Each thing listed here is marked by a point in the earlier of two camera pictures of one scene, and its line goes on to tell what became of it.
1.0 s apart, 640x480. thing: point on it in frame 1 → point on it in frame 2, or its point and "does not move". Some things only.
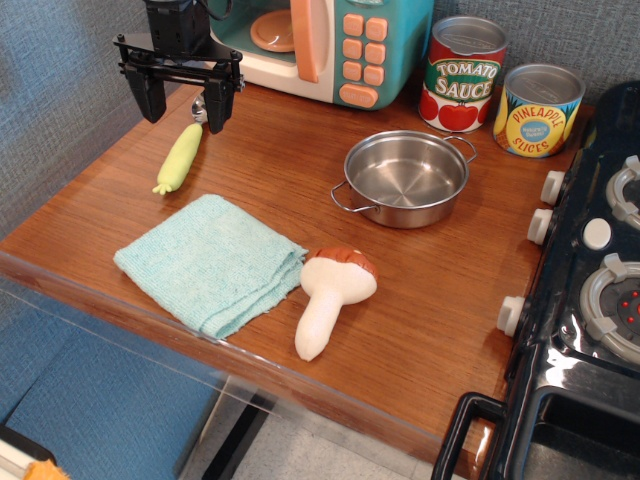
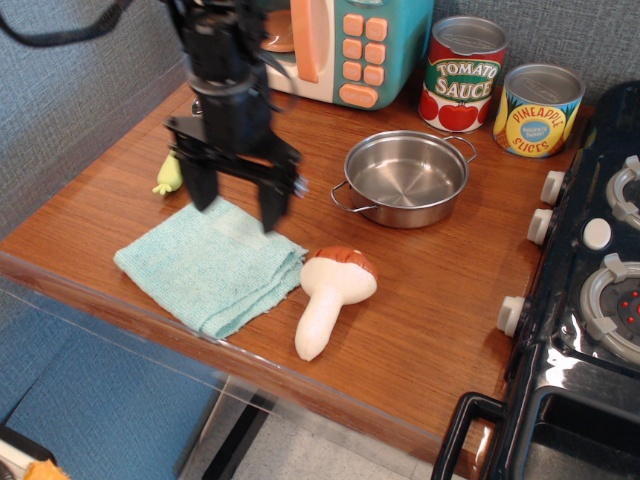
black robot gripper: (179, 46) → (236, 125)
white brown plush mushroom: (339, 277) does not move
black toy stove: (571, 409) does not move
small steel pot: (414, 178) does not move
